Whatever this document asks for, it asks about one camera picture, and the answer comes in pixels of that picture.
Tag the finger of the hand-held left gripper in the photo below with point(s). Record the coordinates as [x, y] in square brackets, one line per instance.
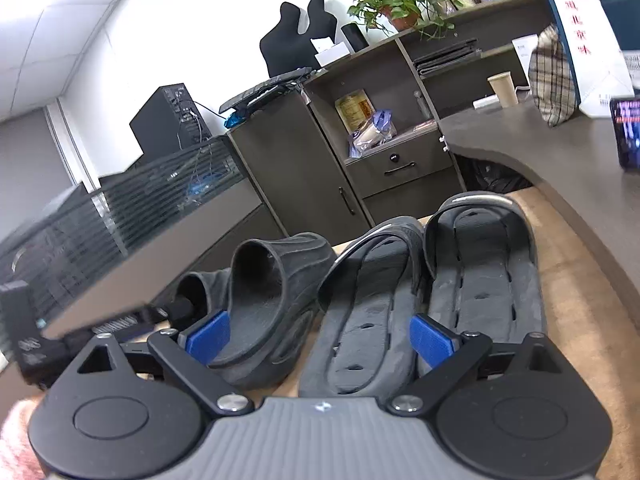
[182, 310]

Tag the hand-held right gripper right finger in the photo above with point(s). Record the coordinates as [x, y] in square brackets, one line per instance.
[432, 340]

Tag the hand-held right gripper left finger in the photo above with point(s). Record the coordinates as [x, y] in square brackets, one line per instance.
[207, 337]

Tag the dark grey foam slipper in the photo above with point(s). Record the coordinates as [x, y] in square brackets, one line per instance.
[210, 285]
[280, 280]

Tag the black slide sandal silver stripe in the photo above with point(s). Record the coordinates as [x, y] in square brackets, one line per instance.
[360, 310]
[490, 280]

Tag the person's pink sleeved left forearm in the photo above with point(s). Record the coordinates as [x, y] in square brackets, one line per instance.
[17, 440]

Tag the glass office partition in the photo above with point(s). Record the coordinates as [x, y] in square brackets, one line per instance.
[125, 220]

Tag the dark wooden shelf cabinet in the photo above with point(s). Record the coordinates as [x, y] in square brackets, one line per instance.
[300, 170]

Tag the grey window blind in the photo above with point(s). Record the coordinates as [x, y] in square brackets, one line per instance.
[35, 150]

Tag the black computer tower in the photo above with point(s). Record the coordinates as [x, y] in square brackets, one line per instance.
[160, 120]

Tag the blue plastic bag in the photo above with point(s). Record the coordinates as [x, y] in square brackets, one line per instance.
[235, 121]

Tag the small white hook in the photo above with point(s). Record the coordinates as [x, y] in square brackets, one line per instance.
[442, 144]

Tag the clear plastic bag with contents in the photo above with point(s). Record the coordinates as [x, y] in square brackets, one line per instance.
[372, 135]

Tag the dark wooden desk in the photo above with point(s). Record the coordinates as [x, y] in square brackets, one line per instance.
[550, 160]

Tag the black keyboard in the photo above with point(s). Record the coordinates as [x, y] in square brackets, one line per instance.
[265, 90]

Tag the yellow tin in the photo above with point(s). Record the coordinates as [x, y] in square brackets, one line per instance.
[354, 110]

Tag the white power strip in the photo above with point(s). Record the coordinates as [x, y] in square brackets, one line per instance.
[485, 102]

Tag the paper cup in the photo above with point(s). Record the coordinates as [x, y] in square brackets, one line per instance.
[501, 91]

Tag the stack of black folders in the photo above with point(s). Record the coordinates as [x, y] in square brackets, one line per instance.
[447, 57]

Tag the black smartphone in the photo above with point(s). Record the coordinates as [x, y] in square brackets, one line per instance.
[627, 132]

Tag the plaid bag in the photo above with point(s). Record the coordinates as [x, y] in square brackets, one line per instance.
[552, 80]

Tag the white tissue box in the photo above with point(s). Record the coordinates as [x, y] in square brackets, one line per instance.
[330, 52]

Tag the black chair back cushion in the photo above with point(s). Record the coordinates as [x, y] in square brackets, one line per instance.
[295, 35]

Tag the white paper gift bag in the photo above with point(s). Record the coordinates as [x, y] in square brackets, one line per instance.
[600, 80]

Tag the black cylinder speaker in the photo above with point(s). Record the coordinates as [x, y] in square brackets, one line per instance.
[354, 37]

